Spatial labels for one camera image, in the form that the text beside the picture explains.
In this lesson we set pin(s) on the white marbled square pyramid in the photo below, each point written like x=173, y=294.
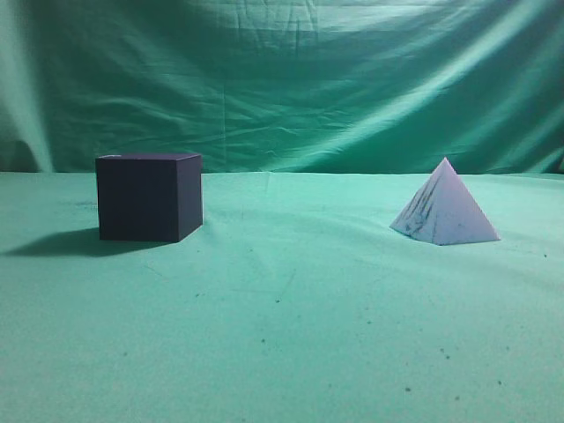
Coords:
x=444, y=212

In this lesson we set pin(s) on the dark purple cube block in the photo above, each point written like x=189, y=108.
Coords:
x=155, y=197

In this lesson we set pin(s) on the green cloth backdrop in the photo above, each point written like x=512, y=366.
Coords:
x=363, y=87

